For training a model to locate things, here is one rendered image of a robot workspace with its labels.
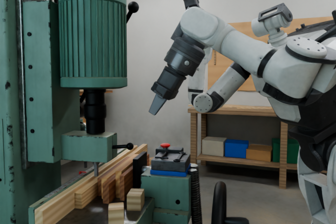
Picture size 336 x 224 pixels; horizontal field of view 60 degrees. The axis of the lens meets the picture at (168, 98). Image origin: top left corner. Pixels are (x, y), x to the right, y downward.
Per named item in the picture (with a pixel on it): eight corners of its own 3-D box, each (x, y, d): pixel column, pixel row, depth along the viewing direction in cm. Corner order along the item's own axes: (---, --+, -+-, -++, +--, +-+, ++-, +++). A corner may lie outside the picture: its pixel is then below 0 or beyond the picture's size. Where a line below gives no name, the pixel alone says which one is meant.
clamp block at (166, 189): (188, 212, 77) (189, 179, 76) (139, 207, 80) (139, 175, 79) (196, 191, 91) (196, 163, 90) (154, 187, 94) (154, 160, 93)
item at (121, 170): (121, 198, 78) (121, 171, 78) (115, 197, 79) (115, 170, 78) (142, 176, 96) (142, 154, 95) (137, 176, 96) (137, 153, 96)
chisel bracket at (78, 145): (107, 169, 76) (107, 137, 76) (60, 165, 80) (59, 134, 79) (118, 161, 84) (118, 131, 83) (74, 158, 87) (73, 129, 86)
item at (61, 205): (43, 234, 60) (42, 210, 60) (34, 233, 61) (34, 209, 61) (137, 157, 119) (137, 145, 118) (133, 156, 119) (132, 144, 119)
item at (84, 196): (81, 209, 72) (81, 193, 72) (74, 208, 72) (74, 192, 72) (147, 153, 125) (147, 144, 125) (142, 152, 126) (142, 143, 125)
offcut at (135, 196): (144, 203, 75) (144, 188, 75) (140, 211, 71) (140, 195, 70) (131, 202, 76) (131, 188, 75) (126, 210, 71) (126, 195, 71)
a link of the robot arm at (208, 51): (201, 34, 127) (199, 65, 128) (189, 31, 120) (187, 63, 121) (214, 34, 123) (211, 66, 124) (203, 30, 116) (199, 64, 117)
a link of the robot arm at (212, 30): (192, 37, 80) (229, 59, 72) (174, 25, 73) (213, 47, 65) (205, 16, 79) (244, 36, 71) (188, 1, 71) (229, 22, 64)
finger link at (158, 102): (147, 110, 79) (158, 90, 78) (157, 116, 78) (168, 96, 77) (145, 110, 77) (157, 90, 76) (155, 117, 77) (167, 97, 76)
